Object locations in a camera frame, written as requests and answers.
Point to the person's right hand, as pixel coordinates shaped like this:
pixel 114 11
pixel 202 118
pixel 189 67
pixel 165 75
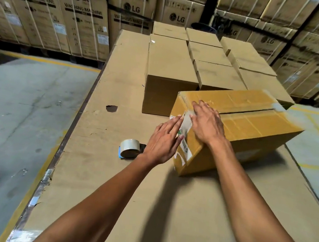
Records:
pixel 209 125

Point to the person's left hand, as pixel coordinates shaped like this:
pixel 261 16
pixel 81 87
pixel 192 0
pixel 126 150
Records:
pixel 162 142

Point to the clear tape strip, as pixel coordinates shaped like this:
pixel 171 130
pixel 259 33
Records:
pixel 186 124

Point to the blue dispenser with tape roll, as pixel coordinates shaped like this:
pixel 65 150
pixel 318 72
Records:
pixel 129 147

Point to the yellow-brown cardboard box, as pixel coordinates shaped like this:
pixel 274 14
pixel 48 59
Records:
pixel 250 127

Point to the person's left forearm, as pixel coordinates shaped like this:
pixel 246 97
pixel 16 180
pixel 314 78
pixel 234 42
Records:
pixel 100 213

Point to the person's right forearm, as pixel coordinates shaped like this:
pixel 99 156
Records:
pixel 252 216

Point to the stack of plain cardboard cartons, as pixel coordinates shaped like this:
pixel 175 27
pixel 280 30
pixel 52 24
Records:
pixel 169 57

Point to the dark round bin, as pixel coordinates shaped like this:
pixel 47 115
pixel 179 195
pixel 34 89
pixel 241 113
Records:
pixel 203 27

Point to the wall of large printed cartons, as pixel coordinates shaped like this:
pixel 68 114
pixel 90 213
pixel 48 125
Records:
pixel 45 11

